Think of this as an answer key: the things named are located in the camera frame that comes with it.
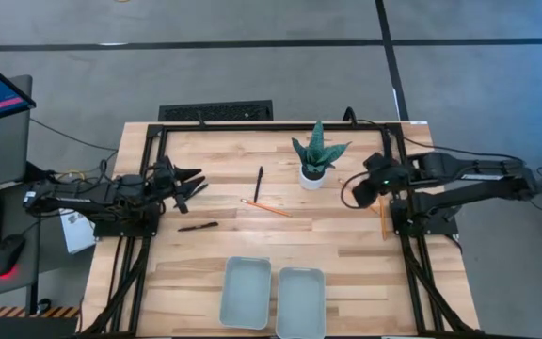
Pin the light grey plastic bin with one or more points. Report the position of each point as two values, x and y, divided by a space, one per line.
300 303
245 292

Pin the white label sticker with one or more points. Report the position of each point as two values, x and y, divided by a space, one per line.
419 122

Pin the black floor vent grille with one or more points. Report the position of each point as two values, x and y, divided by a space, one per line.
214 112

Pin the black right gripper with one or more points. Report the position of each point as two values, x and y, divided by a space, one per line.
367 194

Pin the black pen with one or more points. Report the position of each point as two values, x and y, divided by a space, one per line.
258 184
203 187
198 226

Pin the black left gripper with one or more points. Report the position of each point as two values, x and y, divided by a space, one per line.
163 181

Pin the white printed booklet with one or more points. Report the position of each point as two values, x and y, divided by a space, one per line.
78 235

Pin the black stand bar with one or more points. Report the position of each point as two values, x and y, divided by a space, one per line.
36 170

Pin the black desk caster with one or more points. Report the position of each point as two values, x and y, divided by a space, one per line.
43 306

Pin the grey side desk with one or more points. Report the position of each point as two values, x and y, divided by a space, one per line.
28 245

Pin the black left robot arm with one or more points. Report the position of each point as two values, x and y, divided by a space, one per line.
87 198

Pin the black computer mouse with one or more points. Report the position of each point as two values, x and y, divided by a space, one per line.
7 252

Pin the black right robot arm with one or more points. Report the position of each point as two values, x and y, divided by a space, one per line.
464 169

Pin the black aluminium table frame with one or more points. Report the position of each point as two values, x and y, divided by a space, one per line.
275 127

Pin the white plant pot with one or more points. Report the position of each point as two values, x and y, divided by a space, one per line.
311 183

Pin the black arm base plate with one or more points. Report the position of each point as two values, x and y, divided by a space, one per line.
111 230
440 228

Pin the green artificial plant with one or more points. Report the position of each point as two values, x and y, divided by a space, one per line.
318 150

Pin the grey computer monitor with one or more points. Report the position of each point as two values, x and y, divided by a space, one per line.
14 141

